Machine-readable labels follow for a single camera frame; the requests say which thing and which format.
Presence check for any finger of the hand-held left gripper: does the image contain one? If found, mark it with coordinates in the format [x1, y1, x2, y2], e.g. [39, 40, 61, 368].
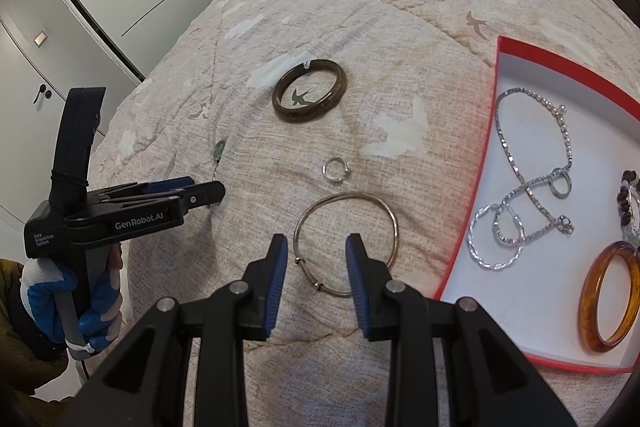
[167, 181, 227, 212]
[97, 177, 196, 202]

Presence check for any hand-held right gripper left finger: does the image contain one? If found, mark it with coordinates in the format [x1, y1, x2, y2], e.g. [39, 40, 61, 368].
[75, 233, 290, 427]

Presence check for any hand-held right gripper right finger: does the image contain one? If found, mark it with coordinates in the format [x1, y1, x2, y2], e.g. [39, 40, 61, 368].
[345, 233, 578, 427]

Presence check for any thin silver bangle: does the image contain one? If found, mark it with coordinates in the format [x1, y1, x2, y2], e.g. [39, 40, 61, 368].
[293, 192, 400, 298]

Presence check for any large twisted silver hoop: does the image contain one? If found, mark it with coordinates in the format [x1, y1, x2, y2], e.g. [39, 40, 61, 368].
[468, 203, 527, 271]

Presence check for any small twisted silver hoop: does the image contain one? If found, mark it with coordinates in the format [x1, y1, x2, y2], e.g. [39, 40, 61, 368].
[494, 201, 527, 247]

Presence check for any red shallow box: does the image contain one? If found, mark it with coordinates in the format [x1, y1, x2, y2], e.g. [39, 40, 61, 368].
[432, 35, 640, 375]

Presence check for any silver chain necklace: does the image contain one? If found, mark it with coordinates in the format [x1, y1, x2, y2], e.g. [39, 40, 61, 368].
[496, 88, 576, 239]

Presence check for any wide silver ring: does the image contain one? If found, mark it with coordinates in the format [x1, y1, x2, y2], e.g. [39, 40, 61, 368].
[549, 168, 572, 198]

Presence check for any amber bangle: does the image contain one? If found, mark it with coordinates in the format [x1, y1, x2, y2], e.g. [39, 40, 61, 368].
[579, 241, 640, 354]

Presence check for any dark beaded bracelet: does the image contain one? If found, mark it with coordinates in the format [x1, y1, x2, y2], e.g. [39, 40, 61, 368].
[617, 171, 640, 253]

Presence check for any person's left forearm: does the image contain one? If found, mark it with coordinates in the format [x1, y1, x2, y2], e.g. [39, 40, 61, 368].
[0, 257, 71, 403]

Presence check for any person's left hand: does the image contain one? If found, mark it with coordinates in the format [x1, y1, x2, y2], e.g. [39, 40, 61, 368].
[20, 244, 125, 353]

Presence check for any white door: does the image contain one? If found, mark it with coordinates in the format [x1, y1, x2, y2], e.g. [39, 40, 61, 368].
[0, 0, 141, 238]

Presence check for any dark brown bangle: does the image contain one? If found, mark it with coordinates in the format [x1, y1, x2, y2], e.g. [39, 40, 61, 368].
[271, 58, 347, 124]

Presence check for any beige bird-print blanket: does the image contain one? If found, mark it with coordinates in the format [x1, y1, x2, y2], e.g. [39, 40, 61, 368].
[85, 0, 640, 427]

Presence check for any small thin silver ring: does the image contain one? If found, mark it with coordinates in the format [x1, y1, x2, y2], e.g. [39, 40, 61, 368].
[322, 158, 350, 182]

